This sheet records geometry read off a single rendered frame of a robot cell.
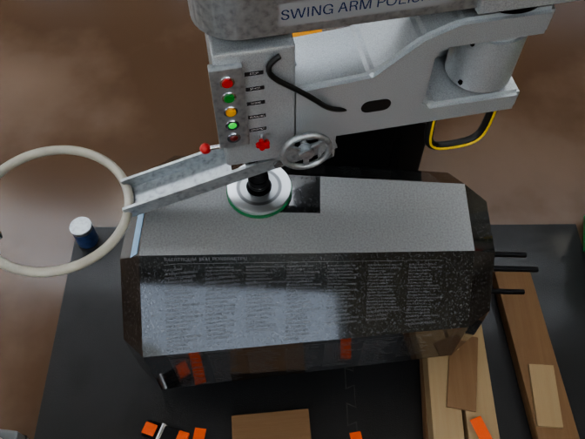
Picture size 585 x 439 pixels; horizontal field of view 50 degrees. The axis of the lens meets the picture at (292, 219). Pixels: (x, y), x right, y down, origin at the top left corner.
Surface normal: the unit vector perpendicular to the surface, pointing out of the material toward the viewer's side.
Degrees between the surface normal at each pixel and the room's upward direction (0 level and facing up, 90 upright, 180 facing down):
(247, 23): 90
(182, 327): 45
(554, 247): 0
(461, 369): 0
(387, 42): 40
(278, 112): 90
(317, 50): 4
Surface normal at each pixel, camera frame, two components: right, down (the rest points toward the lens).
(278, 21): 0.20, 0.83
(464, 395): 0.00, -0.54
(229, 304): 0.01, 0.22
